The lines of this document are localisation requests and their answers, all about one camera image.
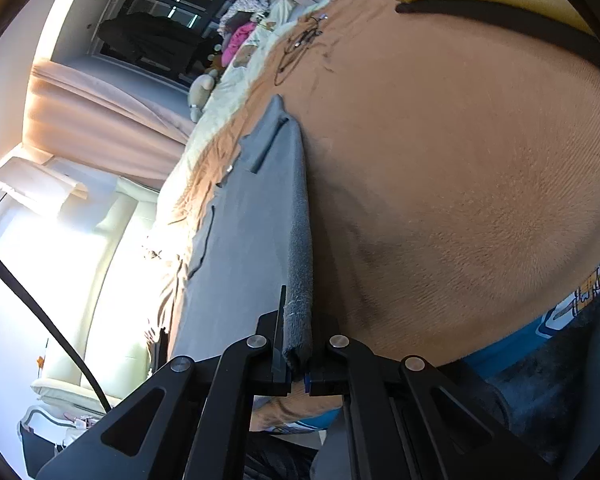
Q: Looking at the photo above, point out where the pink curtain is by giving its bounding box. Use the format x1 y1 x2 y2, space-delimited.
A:
22 57 193 188

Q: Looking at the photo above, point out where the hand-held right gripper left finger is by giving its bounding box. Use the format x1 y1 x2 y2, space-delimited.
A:
35 285 293 480

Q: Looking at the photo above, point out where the white charger cable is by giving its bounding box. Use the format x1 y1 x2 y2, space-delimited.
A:
17 406 88 433

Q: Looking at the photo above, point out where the cream duvet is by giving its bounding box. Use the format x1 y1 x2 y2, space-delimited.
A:
157 0 301 221

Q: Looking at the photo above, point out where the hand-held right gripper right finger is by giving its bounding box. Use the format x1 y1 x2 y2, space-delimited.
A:
305 312 551 480

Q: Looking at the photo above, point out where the brown stuffed bear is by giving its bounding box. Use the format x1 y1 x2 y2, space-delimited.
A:
230 45 256 68

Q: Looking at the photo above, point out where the tangled dark cable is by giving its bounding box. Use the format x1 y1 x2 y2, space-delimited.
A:
274 12 338 86

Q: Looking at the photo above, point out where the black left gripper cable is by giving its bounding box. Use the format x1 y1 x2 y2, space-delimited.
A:
0 240 113 413

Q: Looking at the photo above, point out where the cream stuffed toy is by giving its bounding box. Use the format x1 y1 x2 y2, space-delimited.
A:
187 72 221 123

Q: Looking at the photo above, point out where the orange-brown blanket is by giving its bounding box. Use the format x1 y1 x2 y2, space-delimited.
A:
145 0 600 426

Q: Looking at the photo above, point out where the pink cloth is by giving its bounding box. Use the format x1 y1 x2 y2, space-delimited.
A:
221 22 258 66

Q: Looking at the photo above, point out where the floral cloth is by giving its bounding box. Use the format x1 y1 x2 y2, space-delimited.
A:
220 0 281 26

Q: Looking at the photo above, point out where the grey t-shirt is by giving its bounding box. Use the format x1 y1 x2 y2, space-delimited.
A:
165 94 315 371

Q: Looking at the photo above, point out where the black folded printed t-shirt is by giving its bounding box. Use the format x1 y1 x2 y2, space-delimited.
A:
147 327 170 378

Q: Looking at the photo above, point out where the cream padded headboard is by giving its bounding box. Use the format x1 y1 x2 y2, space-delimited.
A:
30 160 191 401

